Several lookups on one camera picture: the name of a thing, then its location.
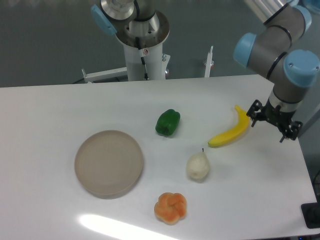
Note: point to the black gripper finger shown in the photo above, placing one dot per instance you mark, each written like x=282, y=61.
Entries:
x=256, y=112
x=290, y=131

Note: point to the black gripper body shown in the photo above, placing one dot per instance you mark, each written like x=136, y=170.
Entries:
x=275, y=116

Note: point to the yellow banana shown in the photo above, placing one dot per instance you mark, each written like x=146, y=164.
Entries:
x=231, y=134

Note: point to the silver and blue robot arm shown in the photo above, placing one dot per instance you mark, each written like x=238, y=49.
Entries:
x=268, y=54

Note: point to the white pear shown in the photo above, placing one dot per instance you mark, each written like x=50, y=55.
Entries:
x=198, y=166

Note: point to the black device at table edge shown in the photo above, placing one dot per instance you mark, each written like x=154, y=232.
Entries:
x=311, y=214

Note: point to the green bell pepper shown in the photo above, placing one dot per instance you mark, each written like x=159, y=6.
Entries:
x=168, y=122

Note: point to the orange knotted bread roll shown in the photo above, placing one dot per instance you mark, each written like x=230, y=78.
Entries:
x=170, y=207

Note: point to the beige round plate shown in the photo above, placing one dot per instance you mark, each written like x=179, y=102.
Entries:
x=108, y=164

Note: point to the white right support bracket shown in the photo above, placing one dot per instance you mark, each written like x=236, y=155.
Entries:
x=209, y=63

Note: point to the white support bracket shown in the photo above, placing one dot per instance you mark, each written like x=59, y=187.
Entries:
x=104, y=75
x=209, y=63

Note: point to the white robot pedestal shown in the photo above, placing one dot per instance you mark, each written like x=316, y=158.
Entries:
x=142, y=43

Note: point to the white left support bracket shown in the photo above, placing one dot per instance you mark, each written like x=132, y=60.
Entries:
x=104, y=75

